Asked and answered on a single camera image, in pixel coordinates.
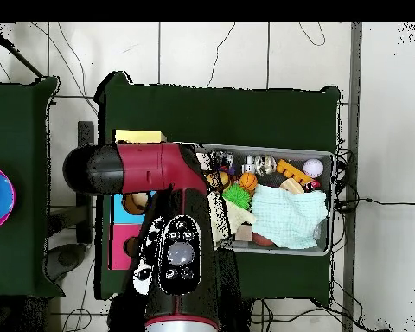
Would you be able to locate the cream waffle cloth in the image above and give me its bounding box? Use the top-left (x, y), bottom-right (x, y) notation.
top-left (208, 191), bottom-right (257, 245)

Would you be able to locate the hamburger toy ball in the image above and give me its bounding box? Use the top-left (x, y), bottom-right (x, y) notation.
top-left (207, 170), bottom-right (232, 190)

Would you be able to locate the wooden box with three holes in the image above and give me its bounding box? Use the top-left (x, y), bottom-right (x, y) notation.
top-left (108, 129), bottom-right (168, 271)

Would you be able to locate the grey metal bar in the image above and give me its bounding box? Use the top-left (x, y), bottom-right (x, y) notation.
top-left (342, 22), bottom-right (364, 332)

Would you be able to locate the green spiky rubber ball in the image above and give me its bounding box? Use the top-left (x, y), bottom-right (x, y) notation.
top-left (222, 182), bottom-right (253, 211)

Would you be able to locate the pink plastic bowl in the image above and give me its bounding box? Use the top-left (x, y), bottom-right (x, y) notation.
top-left (0, 163), bottom-right (17, 233)

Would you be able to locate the orange toy basketball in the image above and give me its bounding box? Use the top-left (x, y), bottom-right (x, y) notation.
top-left (237, 171), bottom-right (259, 192)

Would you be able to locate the shallow mesh bin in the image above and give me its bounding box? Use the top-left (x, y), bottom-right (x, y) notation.
top-left (196, 143), bottom-right (336, 257)

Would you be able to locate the black tripod leg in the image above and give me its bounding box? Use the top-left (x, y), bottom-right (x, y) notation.
top-left (0, 22), bottom-right (45, 79)

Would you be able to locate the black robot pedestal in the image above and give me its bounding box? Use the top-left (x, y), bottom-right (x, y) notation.
top-left (238, 296), bottom-right (254, 332)

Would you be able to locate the mint green waffle cloth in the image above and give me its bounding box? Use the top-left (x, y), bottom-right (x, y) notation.
top-left (250, 183), bottom-right (329, 250)

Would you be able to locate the dark green tablecloth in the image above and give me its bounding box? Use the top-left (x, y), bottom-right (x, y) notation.
top-left (0, 76), bottom-right (65, 299)
top-left (94, 71), bottom-right (342, 305)

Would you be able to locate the black cable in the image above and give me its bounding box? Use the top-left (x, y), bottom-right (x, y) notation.
top-left (335, 195), bottom-right (415, 208)

